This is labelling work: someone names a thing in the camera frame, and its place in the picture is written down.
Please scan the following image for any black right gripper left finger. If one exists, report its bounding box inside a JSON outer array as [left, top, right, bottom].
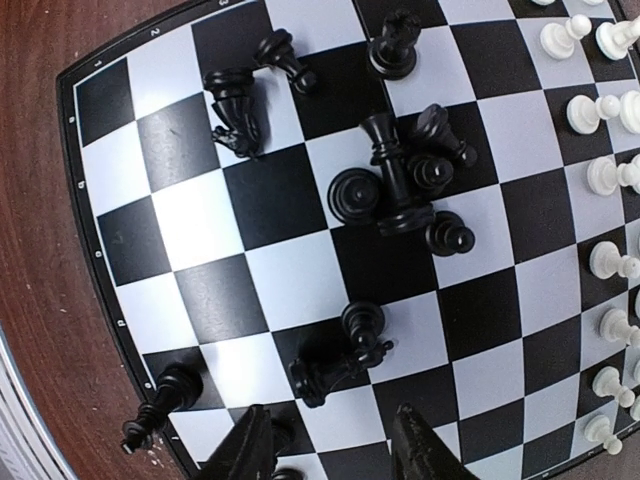
[[197, 405, 274, 480]]

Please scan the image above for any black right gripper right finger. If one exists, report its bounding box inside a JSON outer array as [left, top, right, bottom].
[[391, 402, 475, 480]]

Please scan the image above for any black knight piece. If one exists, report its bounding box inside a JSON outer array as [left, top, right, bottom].
[[271, 467, 305, 480]]

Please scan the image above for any black king piece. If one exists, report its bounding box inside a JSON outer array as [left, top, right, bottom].
[[121, 364, 204, 455]]

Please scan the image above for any black bishop piece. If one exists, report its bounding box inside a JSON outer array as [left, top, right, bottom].
[[289, 340, 394, 408]]

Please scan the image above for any black pawn piece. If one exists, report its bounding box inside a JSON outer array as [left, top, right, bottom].
[[341, 301, 386, 352]]

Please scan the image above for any pile of black chess pieces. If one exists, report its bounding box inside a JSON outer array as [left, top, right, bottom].
[[203, 8, 478, 257]]

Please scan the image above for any black and white chessboard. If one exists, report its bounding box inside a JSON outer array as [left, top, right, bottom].
[[57, 1, 639, 479]]

